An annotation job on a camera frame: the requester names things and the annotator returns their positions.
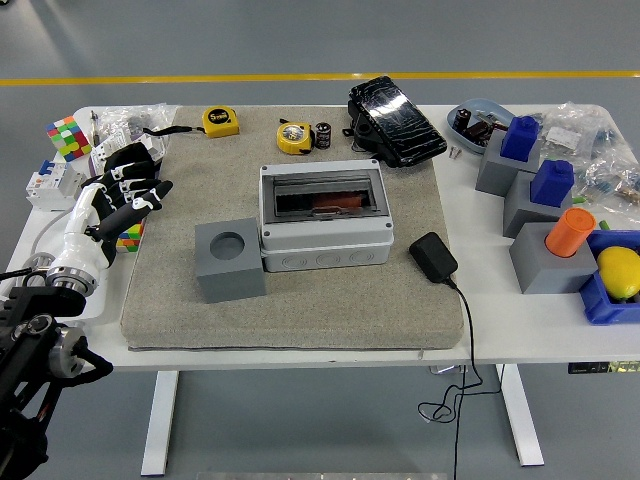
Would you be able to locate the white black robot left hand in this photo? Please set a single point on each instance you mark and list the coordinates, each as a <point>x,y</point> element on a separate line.
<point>80,240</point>

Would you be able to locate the grey electrical box with lid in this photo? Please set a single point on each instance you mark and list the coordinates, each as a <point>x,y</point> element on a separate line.
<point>325,240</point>

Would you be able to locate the orange cylinder battery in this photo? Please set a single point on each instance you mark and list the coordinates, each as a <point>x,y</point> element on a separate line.
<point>570,232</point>
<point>340,201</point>

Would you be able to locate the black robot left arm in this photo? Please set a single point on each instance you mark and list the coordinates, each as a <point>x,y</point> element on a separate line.
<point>30,325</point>

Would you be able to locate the small colourful puzzle cube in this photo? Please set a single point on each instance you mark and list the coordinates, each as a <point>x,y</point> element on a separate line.
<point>131,240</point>

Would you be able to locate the white circuit breaker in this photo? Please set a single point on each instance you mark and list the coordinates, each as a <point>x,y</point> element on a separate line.
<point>50,187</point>

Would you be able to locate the white power strip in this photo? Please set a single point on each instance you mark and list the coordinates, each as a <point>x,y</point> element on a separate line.
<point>95,306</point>

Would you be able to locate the small white breaker modules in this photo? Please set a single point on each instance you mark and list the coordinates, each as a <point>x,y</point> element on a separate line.
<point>100,150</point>

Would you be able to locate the black cloth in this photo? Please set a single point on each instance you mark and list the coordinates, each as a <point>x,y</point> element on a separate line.
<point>131,152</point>

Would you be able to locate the large colourful puzzle cube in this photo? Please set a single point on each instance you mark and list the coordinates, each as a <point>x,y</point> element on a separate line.
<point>67,137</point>

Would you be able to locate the silver pen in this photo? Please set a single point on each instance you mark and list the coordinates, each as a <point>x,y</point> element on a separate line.
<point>93,127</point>

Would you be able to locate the clear plastic bag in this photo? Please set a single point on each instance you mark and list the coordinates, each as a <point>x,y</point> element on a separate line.
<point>150,115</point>

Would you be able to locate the grey block with round hole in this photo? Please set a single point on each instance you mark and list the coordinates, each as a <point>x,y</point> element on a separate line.
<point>230,280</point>

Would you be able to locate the white table leg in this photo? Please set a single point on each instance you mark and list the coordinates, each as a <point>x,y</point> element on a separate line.
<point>522,420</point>
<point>160,425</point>

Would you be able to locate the yellow tape measure chrome face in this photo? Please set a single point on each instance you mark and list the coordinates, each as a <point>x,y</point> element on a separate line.
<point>294,136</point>

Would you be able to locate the black capacitor cylinder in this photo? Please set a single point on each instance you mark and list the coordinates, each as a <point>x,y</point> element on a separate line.
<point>323,135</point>
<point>462,117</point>

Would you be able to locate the grey-brown mat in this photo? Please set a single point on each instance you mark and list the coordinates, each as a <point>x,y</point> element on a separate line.
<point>350,310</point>

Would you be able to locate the black glossy case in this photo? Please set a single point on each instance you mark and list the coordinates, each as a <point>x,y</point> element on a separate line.
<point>400,125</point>

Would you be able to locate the black power adapter plug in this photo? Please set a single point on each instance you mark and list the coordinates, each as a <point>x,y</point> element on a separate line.
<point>432,257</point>

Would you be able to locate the brown component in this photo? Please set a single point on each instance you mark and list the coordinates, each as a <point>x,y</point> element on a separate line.
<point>479,131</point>

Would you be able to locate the grey block holder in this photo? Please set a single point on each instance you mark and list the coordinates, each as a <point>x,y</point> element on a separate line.
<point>492,170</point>
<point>545,272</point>
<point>520,212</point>

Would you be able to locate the blue-grey oval tray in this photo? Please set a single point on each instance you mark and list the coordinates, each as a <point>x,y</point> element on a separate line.
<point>480,106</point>

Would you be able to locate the blue bottle-shaped block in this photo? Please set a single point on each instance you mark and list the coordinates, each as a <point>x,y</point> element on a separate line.
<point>520,137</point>
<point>550,182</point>

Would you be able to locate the clear bag of components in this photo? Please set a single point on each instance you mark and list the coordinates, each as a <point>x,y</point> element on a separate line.
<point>575,130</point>
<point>615,175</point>

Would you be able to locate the blue plastic bin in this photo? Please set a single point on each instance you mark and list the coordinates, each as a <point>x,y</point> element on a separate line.
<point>600,306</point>

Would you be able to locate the small green cylinder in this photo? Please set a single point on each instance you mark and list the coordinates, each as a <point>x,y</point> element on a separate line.
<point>606,225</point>

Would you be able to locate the black table control panel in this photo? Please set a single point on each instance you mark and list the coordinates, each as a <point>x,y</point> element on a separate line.
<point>600,367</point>

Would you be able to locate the yellow lemon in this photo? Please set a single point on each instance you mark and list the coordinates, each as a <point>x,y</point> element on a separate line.
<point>620,272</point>

